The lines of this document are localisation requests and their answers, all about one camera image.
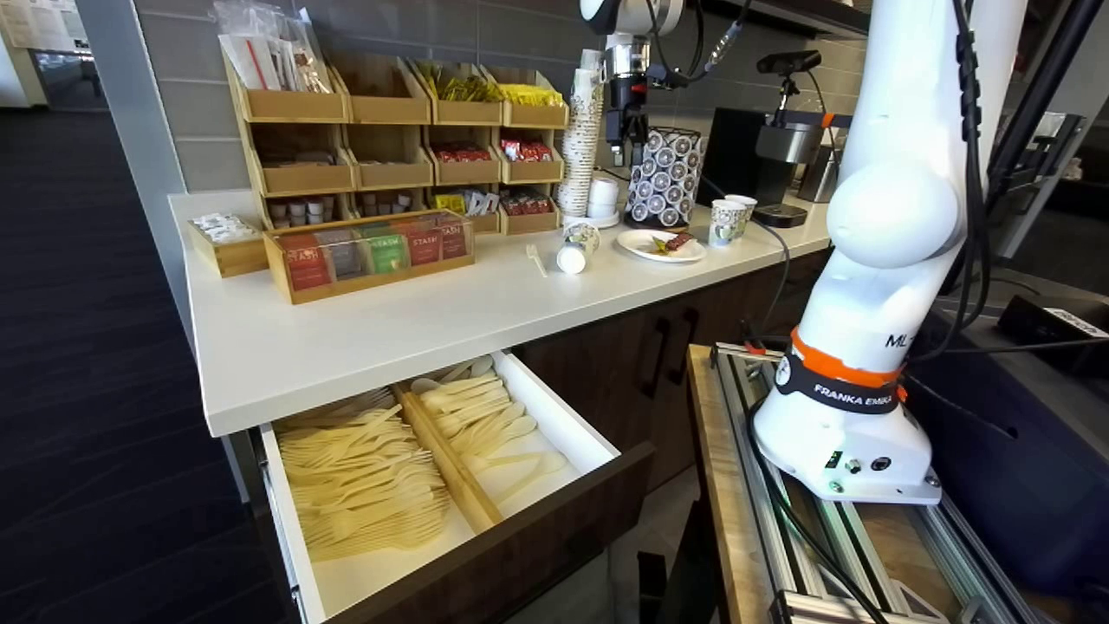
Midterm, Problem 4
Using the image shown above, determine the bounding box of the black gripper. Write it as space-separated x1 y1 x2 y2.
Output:
605 70 656 177

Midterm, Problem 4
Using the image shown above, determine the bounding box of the patterned paper cup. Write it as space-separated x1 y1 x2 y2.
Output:
552 216 605 279

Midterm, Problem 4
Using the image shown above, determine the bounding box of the stack of white cup lids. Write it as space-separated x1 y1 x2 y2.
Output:
585 170 627 230

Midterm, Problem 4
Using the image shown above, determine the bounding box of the small paper cup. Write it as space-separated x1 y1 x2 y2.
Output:
705 199 745 252
723 192 763 237

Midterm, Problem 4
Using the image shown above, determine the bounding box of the wooden drawer divider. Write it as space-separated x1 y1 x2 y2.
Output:
390 385 506 533

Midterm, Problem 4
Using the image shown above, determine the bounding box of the open dark wood drawer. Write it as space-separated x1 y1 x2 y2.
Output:
251 346 657 624

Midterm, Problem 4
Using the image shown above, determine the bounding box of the tall stack of paper cups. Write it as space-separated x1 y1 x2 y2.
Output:
554 45 613 222

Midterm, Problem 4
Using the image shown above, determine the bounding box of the black white patterned box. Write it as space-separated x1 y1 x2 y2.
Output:
619 126 705 231

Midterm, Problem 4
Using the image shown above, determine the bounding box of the white plate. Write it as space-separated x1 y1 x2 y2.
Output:
613 225 710 268

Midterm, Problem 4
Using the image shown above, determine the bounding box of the pile of red snack packets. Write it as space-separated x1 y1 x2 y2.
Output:
499 136 556 167
430 141 495 167

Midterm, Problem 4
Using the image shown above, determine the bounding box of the red snack packet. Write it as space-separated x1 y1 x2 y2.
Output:
646 231 702 259

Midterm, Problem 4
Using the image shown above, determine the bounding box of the black coffee machine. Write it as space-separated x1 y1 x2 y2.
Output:
695 104 838 230

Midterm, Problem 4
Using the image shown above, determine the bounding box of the pile of yellow snack packets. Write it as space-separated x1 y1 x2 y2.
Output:
495 80 567 115

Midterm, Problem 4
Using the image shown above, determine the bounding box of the pile of dark yellow packets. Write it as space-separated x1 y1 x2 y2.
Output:
412 63 503 104

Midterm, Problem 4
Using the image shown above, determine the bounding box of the dark wood cabinet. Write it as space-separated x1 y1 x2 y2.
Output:
512 246 829 496

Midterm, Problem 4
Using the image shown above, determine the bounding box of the wooden tea box clear lid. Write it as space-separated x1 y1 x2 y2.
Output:
262 207 477 308

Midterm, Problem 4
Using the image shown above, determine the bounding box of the pile of wooden cutlery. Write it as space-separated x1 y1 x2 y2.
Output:
412 363 575 492

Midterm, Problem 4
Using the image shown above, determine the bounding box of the wooden snack organizer shelf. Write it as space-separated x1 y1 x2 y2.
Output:
223 56 573 240

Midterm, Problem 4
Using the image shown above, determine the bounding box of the wooden robot table with rails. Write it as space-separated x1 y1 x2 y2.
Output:
686 338 1049 624

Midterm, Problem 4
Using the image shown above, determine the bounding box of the clear bag of stirrers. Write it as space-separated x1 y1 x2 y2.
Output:
210 0 340 97

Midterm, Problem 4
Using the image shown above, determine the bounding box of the small wooden packet box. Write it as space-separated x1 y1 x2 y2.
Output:
188 207 273 279

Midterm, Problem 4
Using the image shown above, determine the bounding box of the pile of wooden forks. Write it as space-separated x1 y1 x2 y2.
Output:
278 396 455 561

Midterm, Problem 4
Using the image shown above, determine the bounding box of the dark bulky bag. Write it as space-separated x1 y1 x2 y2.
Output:
902 270 1109 603

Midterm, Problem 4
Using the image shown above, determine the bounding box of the black camera on stand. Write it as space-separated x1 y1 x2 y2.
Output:
756 45 829 118

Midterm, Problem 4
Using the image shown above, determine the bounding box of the thin black counter cable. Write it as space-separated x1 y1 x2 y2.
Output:
702 177 800 351

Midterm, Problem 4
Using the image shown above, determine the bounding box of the black cabinet door handle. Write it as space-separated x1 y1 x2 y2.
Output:
636 311 674 403

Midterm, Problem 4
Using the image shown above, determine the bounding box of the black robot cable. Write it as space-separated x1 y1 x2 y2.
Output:
920 0 998 360

